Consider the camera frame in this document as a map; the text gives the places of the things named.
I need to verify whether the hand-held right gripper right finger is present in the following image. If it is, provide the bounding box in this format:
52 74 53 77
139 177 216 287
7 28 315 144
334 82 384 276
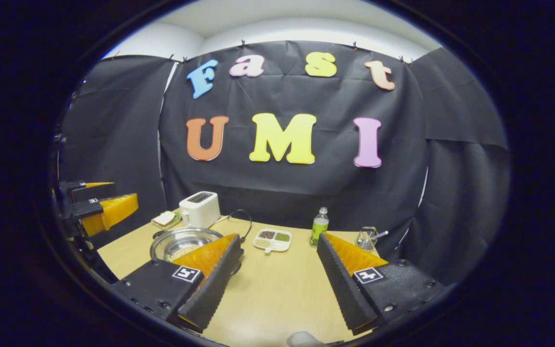
316 232 447 337

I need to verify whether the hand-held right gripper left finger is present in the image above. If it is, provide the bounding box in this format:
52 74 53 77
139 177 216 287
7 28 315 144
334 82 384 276
111 233 245 334

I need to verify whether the stainless steel pot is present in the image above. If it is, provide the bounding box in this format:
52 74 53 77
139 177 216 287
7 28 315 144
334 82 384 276
149 227 225 263

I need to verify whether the pile of soybeans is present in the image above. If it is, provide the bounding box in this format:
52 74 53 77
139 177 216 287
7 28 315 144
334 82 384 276
169 244 202 261

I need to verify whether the small sandwich tray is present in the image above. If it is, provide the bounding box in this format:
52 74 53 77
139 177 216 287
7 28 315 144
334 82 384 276
151 210 182 230

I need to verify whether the green drink bottle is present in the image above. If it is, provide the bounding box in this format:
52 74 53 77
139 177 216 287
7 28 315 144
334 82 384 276
309 207 330 248

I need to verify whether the white divided bean dish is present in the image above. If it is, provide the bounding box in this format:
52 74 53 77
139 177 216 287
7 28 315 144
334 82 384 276
252 228 293 254

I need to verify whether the white toaster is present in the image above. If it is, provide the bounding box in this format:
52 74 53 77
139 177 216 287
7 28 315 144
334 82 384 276
178 191 222 229

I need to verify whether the metal wire utensil holder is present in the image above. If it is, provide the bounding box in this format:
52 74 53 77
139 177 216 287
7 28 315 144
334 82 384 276
356 226 380 253

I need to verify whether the black power cable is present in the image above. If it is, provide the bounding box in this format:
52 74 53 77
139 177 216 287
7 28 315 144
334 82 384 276
214 209 253 243

